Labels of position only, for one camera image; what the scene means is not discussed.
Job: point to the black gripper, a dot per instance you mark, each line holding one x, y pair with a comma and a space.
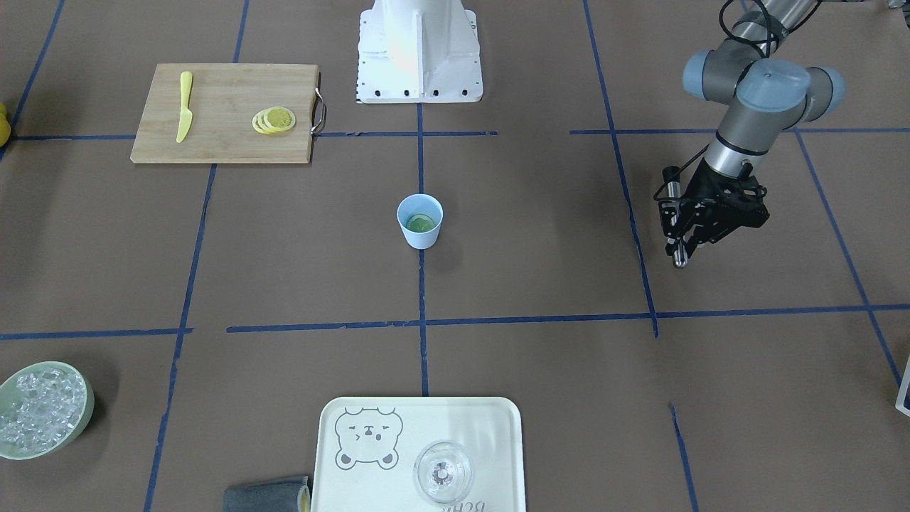
708, 183

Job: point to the steel muddler black tip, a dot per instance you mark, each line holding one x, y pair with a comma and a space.
670, 214

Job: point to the yellow lemon slices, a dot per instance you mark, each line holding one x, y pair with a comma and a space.
273, 120

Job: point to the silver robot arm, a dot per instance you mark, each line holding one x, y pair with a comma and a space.
763, 96

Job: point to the light blue cup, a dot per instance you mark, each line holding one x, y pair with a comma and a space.
420, 203

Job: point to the green lime slice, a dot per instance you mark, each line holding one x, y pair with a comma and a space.
420, 223

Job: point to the clear wine glass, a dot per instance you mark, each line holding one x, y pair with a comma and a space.
443, 473

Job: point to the cream bear tray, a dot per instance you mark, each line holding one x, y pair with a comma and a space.
367, 448

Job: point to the bamboo cutting board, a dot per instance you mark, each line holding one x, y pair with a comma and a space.
224, 99

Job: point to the yellow plastic knife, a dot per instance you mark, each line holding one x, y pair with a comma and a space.
185, 117

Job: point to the green bowl of ice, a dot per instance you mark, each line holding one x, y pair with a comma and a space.
44, 407

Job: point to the white wire cup rack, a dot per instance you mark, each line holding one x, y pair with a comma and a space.
902, 397

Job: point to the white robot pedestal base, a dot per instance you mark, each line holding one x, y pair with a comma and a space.
418, 52

